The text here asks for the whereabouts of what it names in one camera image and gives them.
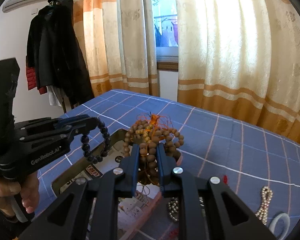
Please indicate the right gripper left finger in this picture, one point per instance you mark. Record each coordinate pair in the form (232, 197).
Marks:
(88, 208)

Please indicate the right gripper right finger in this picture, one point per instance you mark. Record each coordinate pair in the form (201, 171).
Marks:
(208, 209)

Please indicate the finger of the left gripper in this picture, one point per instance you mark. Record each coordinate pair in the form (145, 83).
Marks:
(82, 119)
(73, 130)

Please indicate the white jade bangle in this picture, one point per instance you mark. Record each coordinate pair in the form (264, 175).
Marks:
(281, 221)

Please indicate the brown wooden bead mala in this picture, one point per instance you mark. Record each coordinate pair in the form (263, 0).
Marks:
(148, 132)

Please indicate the person's left hand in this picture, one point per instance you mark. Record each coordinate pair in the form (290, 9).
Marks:
(28, 191)

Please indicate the white garment on rack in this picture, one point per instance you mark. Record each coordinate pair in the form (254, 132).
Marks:
(56, 96)

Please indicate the blue plaid bed sheet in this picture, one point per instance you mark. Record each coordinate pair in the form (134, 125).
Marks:
(247, 156)

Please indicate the newspaper lining in tin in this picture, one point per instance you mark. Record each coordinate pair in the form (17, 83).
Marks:
(130, 199)

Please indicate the red puffer jacket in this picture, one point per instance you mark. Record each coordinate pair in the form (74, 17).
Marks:
(32, 81)

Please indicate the open metal tin box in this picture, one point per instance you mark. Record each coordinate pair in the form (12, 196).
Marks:
(102, 162)

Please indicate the black coat on rack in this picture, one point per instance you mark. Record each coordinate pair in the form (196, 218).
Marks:
(53, 51)

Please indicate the left cream orange curtain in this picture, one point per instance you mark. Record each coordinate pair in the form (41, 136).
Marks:
(117, 39)

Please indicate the cream orange curtain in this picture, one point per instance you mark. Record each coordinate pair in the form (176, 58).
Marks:
(241, 58)
(117, 39)

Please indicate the window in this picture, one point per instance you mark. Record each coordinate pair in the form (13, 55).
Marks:
(165, 20)

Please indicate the right cream orange curtain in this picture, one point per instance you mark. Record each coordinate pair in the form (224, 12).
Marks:
(241, 58)

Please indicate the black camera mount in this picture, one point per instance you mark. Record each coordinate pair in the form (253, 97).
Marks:
(9, 75)

